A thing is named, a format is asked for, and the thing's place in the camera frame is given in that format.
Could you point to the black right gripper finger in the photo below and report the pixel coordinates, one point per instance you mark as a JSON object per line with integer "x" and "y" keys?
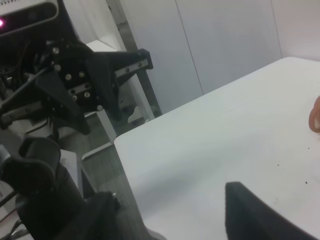
{"x": 249, "y": 218}

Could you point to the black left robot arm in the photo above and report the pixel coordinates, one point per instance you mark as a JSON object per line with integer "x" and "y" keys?
{"x": 48, "y": 202}

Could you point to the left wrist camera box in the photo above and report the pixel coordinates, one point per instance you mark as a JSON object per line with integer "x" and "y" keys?
{"x": 17, "y": 15}

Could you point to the brown clay teapot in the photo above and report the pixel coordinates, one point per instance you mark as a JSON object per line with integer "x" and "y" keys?
{"x": 314, "y": 117}

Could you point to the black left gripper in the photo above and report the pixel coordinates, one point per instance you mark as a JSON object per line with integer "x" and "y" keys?
{"x": 62, "y": 81}

